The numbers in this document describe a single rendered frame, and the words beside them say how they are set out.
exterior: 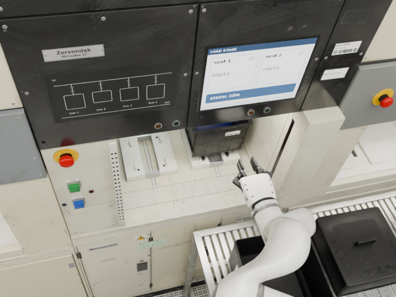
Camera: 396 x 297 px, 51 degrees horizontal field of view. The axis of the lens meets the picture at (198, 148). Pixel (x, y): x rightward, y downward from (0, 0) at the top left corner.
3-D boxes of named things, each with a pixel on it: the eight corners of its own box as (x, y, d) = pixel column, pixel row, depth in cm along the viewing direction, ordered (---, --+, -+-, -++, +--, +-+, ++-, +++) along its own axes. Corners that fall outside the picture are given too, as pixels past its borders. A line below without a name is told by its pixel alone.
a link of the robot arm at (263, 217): (281, 201, 124) (253, 212, 125) (300, 242, 117) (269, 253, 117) (283, 213, 131) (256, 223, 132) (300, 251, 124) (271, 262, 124)
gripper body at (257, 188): (247, 216, 131) (236, 186, 137) (277, 210, 133) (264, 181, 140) (251, 204, 125) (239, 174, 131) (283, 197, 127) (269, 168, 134)
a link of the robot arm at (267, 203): (250, 222, 130) (247, 214, 132) (276, 217, 132) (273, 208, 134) (256, 209, 124) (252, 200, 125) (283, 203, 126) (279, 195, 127)
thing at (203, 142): (187, 164, 172) (194, 116, 146) (175, 124, 182) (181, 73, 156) (243, 154, 177) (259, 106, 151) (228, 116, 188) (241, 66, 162)
